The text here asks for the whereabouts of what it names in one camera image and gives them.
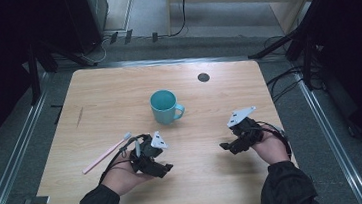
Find round black table grommet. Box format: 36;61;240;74
196;71;211;84

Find hanging black cable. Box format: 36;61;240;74
163;0;193;39

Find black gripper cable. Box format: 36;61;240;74
255;117;293;163
94;132;155;185

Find grey metal bracket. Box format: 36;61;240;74
21;194;51;204

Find pink toothbrush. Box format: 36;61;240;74
78;131;136;176

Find black cabinet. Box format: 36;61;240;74
60;0;114;57

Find person's right hand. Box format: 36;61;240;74
249;127;291;167

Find metal floor rail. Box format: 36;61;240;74
294;64;362;204
0;72;62;204

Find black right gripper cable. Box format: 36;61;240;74
255;117;293;163

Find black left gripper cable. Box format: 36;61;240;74
94;132;155;185

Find white cable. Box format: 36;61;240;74
78;36;114;67

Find person's left hand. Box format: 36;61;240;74
99;158;156;199

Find teal cup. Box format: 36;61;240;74
148;87;187;127

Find black floor cables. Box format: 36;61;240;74
260;31;328;105

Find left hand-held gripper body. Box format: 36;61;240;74
126;129;173;177

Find black metal stand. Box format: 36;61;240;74
23;33;102;106
242;0;339;96

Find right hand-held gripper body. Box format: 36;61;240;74
225;104;267;153

